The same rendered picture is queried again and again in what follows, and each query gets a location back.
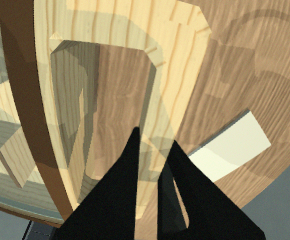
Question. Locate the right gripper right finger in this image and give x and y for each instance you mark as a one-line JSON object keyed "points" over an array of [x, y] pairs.
{"points": [[212, 215]]}

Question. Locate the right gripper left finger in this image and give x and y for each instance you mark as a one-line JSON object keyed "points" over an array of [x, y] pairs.
{"points": [[108, 212]]}

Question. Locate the wooden maze board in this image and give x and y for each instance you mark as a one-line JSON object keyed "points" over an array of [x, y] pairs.
{"points": [[41, 90]]}

